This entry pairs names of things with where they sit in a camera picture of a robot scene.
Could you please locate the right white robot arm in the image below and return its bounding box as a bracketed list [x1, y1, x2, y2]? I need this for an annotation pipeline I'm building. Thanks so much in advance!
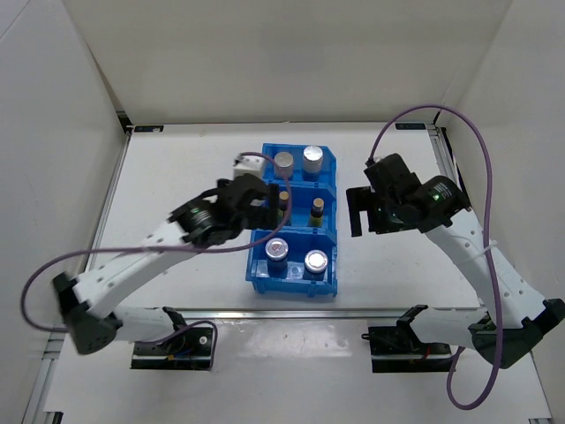
[346, 171, 564, 369]

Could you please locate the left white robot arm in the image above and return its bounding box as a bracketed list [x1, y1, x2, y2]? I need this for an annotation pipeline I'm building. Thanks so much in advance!
[52, 174, 279, 355]

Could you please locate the short silver-lid jar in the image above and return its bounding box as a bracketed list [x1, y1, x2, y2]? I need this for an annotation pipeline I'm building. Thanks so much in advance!
[265, 238, 290, 274]

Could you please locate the blue three-compartment plastic bin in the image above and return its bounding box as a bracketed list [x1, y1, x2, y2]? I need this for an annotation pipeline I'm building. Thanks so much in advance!
[245, 143, 338, 298]

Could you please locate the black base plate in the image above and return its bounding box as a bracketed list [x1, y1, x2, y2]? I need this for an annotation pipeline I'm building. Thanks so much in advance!
[130, 320, 218, 371]
[361, 326, 454, 374]

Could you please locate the front aluminium rail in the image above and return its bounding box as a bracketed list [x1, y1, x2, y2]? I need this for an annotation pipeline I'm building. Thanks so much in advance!
[177, 308, 407, 321]

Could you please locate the short red-label jar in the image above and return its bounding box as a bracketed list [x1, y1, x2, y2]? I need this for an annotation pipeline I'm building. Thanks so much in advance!
[304, 249, 329, 281]

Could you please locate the purple cable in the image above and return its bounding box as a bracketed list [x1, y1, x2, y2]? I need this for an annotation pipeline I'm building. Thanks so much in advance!
[20, 152, 292, 370]
[368, 104, 504, 410]

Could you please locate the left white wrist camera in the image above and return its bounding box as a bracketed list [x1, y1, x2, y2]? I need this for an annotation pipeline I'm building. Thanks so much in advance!
[232, 155, 267, 179]

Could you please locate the yellow-label brown bottle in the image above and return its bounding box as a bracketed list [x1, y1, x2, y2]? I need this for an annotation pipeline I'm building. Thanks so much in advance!
[308, 198, 325, 228]
[278, 191, 290, 222]

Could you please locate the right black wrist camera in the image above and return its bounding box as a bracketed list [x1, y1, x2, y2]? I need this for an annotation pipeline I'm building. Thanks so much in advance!
[364, 154, 421, 196]

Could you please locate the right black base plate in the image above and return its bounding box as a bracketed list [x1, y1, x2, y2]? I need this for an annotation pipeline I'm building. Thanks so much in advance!
[361, 326, 454, 374]

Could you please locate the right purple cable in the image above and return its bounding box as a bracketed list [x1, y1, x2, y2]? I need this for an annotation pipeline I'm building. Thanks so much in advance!
[368, 104, 504, 410]

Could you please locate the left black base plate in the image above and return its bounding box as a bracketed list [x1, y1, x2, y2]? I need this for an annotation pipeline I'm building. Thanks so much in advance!
[130, 320, 218, 371]

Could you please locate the tall blue-label shaker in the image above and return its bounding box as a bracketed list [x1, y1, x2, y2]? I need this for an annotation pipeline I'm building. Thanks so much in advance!
[274, 151, 294, 179]
[303, 145, 324, 181]

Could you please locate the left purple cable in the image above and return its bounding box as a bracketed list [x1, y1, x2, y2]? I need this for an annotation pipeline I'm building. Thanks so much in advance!
[20, 152, 292, 370]

